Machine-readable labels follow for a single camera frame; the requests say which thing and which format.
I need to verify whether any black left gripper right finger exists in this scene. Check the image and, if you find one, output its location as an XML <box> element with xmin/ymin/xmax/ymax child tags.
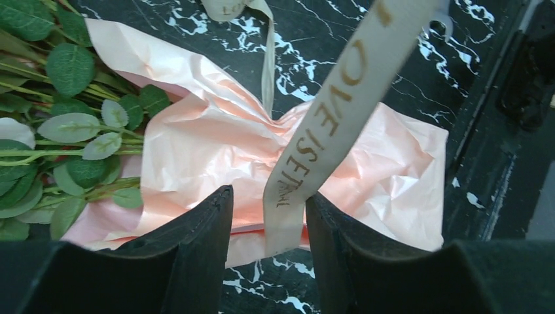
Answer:
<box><xmin>306</xmin><ymin>194</ymin><xmax>554</xmax><ymax>313</ymax></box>

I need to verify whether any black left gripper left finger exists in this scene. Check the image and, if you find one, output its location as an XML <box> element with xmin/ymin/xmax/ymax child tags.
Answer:
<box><xmin>1</xmin><ymin>185</ymin><xmax>234</xmax><ymax>313</ymax></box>

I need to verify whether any pink rose bouquet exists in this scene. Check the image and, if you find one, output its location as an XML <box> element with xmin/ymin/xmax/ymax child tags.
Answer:
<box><xmin>1</xmin><ymin>1</ymin><xmax>170</xmax><ymax>241</ymax></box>

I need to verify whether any pink wrapping paper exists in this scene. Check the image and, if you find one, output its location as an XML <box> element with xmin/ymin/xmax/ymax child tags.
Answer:
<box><xmin>63</xmin><ymin>19</ymin><xmax>448</xmax><ymax>255</ymax></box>

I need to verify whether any cream ribbon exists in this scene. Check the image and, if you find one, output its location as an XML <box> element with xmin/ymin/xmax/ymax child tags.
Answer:
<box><xmin>228</xmin><ymin>1</ymin><xmax>440</xmax><ymax>264</ymax></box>

